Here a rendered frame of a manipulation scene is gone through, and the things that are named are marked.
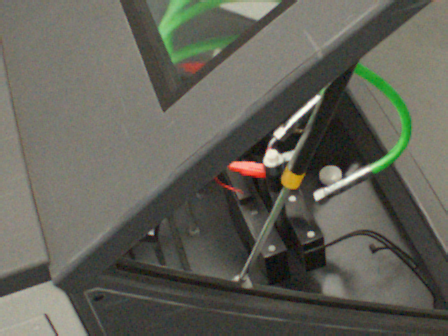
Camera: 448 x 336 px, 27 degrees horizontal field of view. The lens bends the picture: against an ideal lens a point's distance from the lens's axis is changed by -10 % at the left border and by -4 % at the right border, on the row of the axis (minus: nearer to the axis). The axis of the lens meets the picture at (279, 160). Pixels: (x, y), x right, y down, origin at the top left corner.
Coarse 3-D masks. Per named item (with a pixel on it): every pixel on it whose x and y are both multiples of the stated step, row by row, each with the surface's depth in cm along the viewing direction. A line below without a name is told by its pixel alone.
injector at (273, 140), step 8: (264, 136) 149; (272, 136) 151; (256, 144) 149; (264, 144) 150; (272, 144) 151; (256, 152) 150; (264, 152) 151; (256, 160) 152; (264, 184) 157; (264, 192) 158; (264, 200) 159
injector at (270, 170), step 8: (264, 160) 142; (280, 160) 142; (272, 168) 142; (280, 168) 142; (272, 176) 143; (280, 176) 143; (272, 184) 144; (280, 184) 144; (272, 192) 146; (272, 200) 148; (280, 216) 151; (280, 224) 152; (280, 232) 154; (288, 232) 154; (288, 240) 155; (288, 248) 157
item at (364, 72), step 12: (360, 72) 117; (372, 72) 118; (384, 84) 119; (396, 96) 121; (396, 108) 122; (408, 120) 124; (408, 132) 125; (396, 144) 128; (384, 156) 130; (396, 156) 129; (372, 168) 131
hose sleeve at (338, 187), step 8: (360, 168) 132; (368, 168) 131; (352, 176) 132; (360, 176) 132; (368, 176) 131; (336, 184) 134; (344, 184) 133; (352, 184) 133; (328, 192) 134; (336, 192) 134
